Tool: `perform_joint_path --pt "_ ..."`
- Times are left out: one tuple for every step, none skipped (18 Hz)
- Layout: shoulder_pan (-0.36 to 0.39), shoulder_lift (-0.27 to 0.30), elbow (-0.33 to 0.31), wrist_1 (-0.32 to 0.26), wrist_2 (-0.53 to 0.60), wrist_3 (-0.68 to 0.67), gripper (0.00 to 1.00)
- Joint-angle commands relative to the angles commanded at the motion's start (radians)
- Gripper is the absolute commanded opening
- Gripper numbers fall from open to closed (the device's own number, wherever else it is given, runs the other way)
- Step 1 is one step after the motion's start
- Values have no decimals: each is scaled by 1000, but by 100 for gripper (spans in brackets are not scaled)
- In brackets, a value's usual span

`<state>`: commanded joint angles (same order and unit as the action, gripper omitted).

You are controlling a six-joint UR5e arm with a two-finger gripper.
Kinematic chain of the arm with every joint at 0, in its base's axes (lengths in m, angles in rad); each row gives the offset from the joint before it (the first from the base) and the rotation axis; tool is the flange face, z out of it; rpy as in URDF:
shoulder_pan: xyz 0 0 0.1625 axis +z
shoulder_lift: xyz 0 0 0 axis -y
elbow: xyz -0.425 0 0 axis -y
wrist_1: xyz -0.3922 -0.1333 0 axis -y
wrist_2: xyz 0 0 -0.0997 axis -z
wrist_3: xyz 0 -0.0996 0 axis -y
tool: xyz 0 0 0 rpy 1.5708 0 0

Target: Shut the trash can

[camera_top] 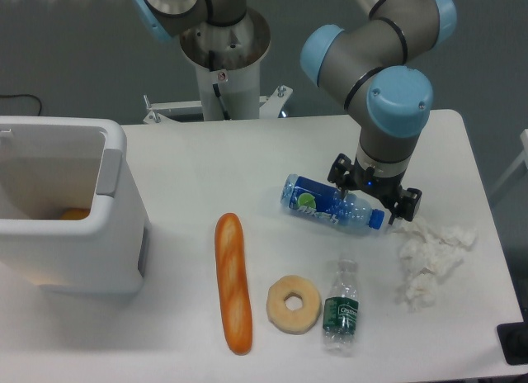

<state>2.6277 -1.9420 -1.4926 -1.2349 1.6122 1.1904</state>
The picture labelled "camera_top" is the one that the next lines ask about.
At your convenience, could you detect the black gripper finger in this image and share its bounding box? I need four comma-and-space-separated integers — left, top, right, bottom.
328, 154, 353, 200
387, 187, 422, 225

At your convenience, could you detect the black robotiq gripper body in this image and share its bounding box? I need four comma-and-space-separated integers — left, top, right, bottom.
348, 154, 407, 208

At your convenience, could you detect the white trash can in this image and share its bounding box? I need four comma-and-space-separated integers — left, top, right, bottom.
1, 116, 150, 294

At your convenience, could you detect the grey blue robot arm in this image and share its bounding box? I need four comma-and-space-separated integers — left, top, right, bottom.
133, 0, 457, 221

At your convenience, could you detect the blue label drink bottle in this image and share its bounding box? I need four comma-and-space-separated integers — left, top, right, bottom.
280, 174, 384, 233

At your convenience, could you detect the crumpled white tissue paper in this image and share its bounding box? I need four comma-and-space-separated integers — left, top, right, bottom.
386, 216, 478, 312

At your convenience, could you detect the green label water bottle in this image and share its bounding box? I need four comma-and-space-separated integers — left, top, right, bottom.
322, 258, 360, 356

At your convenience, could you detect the black device at edge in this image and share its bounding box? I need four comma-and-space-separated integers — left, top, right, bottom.
497, 322, 527, 366

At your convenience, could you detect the orange baguette bread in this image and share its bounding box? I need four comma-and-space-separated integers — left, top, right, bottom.
214, 213, 252, 355

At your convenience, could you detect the orange fruit in bin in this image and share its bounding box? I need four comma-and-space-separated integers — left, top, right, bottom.
60, 208, 91, 220

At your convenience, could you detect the white metal base frame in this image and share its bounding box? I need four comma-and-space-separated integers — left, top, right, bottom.
143, 85, 294, 124

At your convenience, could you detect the white frame at right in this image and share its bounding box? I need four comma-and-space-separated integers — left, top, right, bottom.
488, 129, 527, 206

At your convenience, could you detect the beige donut ring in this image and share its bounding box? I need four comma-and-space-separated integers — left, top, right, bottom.
266, 274, 322, 335

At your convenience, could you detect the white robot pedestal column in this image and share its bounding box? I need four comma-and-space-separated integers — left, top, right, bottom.
180, 8, 271, 110

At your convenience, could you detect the black cable on pedestal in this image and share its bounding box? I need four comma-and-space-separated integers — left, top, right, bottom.
208, 50, 230, 121

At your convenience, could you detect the black cable on floor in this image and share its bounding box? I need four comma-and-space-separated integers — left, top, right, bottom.
0, 93, 43, 116

